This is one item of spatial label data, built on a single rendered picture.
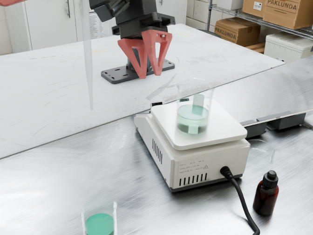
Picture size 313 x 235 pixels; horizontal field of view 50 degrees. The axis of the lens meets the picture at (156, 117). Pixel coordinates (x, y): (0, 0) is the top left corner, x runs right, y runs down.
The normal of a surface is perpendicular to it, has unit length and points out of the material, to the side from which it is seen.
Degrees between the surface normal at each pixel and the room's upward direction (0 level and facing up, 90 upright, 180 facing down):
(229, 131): 0
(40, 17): 90
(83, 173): 0
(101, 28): 89
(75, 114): 0
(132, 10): 72
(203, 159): 90
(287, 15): 92
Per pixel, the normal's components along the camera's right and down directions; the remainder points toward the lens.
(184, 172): 0.33, 0.50
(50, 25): 0.59, 0.44
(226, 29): -0.85, 0.22
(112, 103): 0.04, -0.86
